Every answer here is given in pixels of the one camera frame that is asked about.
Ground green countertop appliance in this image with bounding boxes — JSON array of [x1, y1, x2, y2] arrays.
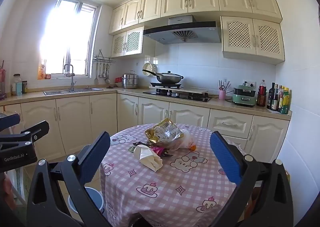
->
[[232, 84, 257, 107]]

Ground kitchen window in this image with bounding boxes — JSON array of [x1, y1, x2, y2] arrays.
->
[[39, 0, 98, 80]]

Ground red label sauce bottle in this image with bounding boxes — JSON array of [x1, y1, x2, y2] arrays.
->
[[277, 85, 284, 112]]

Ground clear plastic bag with orange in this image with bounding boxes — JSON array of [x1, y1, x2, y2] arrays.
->
[[165, 128, 197, 152]]

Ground cream lower cabinets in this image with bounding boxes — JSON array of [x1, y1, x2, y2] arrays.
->
[[0, 92, 292, 165]]

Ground white paper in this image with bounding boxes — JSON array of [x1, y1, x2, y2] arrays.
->
[[133, 144, 163, 172]]

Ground dark glass bottle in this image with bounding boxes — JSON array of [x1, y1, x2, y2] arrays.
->
[[267, 82, 276, 109]]

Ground bundle of chopsticks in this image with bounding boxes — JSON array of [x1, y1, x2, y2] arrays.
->
[[218, 79, 231, 91]]

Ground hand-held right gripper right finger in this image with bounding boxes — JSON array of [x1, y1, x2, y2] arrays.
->
[[209, 131, 294, 227]]

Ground pink snack wrapper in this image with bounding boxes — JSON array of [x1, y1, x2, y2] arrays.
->
[[150, 146, 173, 157]]

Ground red cap sauce bottle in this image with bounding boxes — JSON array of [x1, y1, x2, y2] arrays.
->
[[257, 80, 268, 107]]

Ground black gas stove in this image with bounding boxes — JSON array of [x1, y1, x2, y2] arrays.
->
[[143, 88, 212, 103]]

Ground large lattice door cabinet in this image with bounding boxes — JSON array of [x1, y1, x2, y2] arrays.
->
[[220, 16, 286, 65]]

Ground clear jar with blue label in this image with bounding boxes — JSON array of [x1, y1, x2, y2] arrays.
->
[[11, 73, 23, 96]]

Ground green bottle yellow cap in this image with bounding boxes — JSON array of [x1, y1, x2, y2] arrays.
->
[[280, 87, 291, 115]]

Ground range hood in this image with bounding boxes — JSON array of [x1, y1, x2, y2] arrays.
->
[[143, 15, 222, 44]]

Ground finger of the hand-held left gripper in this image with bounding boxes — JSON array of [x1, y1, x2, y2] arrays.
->
[[0, 120, 50, 144], [0, 113, 21, 132]]

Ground person's left hand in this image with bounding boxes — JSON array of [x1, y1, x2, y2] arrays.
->
[[0, 174, 17, 209]]

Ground stainless steel steamer pot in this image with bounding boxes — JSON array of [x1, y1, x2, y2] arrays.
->
[[121, 70, 139, 89]]

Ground dark wok with lid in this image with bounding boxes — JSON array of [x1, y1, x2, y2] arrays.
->
[[142, 69, 184, 84]]

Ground stainless steel sink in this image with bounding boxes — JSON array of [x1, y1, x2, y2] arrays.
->
[[43, 87, 104, 96]]

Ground light blue trash bin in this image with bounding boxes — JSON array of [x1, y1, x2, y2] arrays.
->
[[68, 186, 105, 217]]

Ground brown sauce bottle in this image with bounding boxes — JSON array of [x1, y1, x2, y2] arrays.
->
[[272, 84, 280, 110]]

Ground wall utensil rack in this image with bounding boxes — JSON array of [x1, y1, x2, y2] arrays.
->
[[93, 49, 116, 64]]

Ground small lattice door cabinet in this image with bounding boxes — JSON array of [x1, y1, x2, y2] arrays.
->
[[111, 26, 145, 58]]

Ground chrome faucet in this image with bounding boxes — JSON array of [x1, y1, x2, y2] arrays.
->
[[63, 64, 77, 91]]

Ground gold and silver snack bag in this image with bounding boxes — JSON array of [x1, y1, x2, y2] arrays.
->
[[145, 118, 185, 148]]

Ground cream colander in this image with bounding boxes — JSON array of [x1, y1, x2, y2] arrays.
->
[[143, 62, 158, 77]]

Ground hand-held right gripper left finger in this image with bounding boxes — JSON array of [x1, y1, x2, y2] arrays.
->
[[26, 131, 112, 227]]

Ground clear holder with red utensils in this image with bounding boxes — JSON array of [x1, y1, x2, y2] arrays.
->
[[0, 60, 7, 101]]

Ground pink checkered bear tablecloth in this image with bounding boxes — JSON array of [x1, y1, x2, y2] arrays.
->
[[100, 124, 247, 227]]

